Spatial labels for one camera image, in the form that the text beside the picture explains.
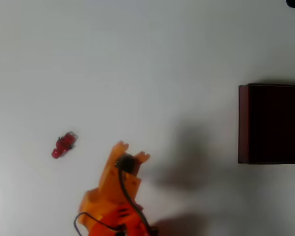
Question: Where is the small red toy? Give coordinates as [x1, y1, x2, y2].
[51, 131, 79, 160]

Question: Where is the dark maroon open box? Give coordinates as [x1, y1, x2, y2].
[237, 83, 295, 165]

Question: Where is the small black camera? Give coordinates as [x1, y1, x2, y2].
[115, 154, 136, 174]

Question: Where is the orange camera mount bracket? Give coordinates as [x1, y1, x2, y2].
[108, 140, 151, 168]

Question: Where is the thin servo wire bundle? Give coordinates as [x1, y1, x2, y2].
[73, 211, 123, 236]

